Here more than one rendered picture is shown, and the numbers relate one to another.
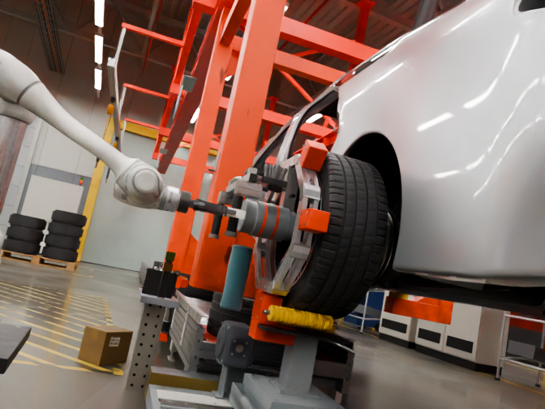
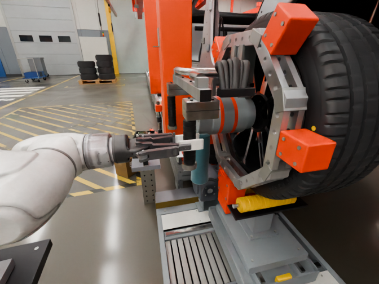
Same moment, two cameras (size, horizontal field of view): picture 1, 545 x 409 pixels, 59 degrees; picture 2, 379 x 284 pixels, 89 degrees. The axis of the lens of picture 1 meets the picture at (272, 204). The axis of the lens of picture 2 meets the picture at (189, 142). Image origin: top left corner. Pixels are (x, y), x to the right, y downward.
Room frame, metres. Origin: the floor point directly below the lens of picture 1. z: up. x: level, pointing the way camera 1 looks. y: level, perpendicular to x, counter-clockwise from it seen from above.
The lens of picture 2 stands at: (1.19, 0.11, 1.05)
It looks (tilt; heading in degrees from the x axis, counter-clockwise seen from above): 24 degrees down; 2
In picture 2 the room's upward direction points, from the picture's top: straight up
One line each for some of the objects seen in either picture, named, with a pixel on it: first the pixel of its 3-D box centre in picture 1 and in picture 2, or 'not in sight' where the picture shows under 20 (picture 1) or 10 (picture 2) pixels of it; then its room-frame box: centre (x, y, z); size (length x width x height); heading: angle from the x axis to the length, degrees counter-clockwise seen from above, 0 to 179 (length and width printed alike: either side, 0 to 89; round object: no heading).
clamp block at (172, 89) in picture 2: (229, 198); (177, 88); (2.02, 0.19, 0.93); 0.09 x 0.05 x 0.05; 105
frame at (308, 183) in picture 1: (283, 225); (239, 113); (1.91, -0.06, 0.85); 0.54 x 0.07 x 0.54; 15
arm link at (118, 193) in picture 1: (138, 190); (52, 157); (1.58, 0.45, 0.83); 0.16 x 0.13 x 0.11; 105
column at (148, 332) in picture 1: (146, 343); (148, 177); (2.40, 0.47, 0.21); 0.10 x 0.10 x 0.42; 15
